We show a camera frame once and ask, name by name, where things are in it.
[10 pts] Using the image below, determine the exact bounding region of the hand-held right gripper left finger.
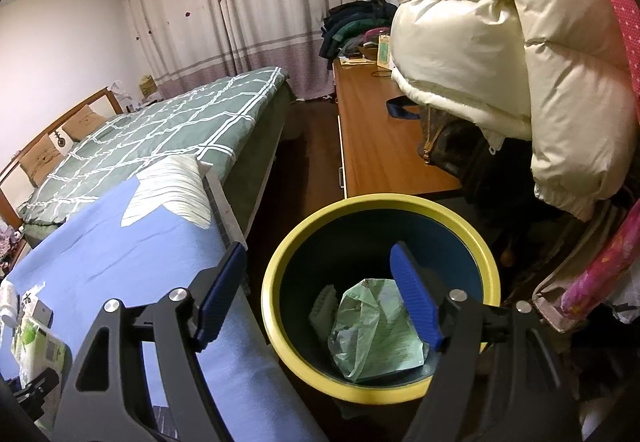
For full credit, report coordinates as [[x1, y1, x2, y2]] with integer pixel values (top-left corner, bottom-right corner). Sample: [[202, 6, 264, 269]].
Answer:
[[50, 242, 248, 442]]

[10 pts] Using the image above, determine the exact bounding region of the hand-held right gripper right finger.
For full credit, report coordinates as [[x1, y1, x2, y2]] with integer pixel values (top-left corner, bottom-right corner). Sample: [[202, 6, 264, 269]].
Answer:
[[390, 242, 583, 442]]

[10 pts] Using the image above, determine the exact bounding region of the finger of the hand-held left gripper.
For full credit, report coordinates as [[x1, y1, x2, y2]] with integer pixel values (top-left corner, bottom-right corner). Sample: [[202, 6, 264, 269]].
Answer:
[[12, 368, 60, 418]]

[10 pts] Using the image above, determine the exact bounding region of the green plastic bag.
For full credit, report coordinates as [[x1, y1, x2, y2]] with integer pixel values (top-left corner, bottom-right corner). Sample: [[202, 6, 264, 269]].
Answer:
[[327, 278, 431, 383]]

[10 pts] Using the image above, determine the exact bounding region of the yellow rimmed trash bin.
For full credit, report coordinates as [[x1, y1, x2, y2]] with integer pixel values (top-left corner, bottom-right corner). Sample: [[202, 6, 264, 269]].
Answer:
[[261, 194, 502, 407]]

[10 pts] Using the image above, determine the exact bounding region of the white paper towel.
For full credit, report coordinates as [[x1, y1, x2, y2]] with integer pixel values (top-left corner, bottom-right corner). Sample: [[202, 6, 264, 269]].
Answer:
[[309, 284, 341, 338]]

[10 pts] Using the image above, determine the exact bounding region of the green and white carton bottle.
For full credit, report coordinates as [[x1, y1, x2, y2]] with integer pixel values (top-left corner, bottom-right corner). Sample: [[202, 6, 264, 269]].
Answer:
[[12, 314, 68, 383]]

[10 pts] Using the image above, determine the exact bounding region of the blue cloth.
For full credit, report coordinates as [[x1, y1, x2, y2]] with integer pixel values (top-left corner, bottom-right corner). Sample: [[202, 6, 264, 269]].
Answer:
[[0, 157, 331, 442]]

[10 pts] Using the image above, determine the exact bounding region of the brown patterned handbag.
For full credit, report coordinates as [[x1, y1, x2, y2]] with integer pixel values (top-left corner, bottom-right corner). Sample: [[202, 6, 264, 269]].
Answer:
[[417, 104, 506, 183]]

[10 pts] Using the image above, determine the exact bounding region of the wooden dresser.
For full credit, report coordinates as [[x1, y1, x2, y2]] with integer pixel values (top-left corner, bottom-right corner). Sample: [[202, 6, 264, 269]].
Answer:
[[332, 57, 463, 200]]

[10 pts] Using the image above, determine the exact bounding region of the bed with green checked bedspread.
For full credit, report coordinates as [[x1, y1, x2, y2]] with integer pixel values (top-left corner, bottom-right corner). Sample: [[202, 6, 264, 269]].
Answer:
[[17, 67, 293, 248]]

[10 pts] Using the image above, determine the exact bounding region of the pink floral fabric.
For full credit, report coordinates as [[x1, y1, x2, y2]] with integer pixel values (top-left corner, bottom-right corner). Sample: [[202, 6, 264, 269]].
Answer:
[[562, 212, 640, 323]]

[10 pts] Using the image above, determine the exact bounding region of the brown pillow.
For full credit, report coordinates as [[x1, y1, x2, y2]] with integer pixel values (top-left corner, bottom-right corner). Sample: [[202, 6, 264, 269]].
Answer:
[[62, 104, 108, 142], [19, 134, 66, 185]]

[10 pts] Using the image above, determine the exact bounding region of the wooden headboard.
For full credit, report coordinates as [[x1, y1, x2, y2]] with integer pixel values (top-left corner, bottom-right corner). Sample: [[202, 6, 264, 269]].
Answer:
[[0, 87, 123, 228]]

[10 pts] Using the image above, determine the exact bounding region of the green framed card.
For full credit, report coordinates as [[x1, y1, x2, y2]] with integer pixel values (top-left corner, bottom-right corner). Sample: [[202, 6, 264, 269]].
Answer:
[[376, 34, 393, 70]]

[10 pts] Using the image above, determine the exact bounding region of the white puffer jacket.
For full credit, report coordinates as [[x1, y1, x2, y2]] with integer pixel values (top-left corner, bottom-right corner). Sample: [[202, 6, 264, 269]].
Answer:
[[390, 0, 640, 223]]

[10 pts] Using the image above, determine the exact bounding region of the pile of folded clothes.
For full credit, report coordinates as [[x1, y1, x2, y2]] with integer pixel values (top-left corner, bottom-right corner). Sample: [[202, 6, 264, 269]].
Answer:
[[319, 0, 401, 60]]

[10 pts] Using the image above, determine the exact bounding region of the pale curtain with red dots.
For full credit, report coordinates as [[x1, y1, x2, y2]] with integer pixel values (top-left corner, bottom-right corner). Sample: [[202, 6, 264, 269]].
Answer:
[[117, 0, 401, 103]]

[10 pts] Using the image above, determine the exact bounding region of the dark blue strap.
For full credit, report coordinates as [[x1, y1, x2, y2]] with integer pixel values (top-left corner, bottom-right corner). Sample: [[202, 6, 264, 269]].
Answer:
[[385, 96, 421, 120]]

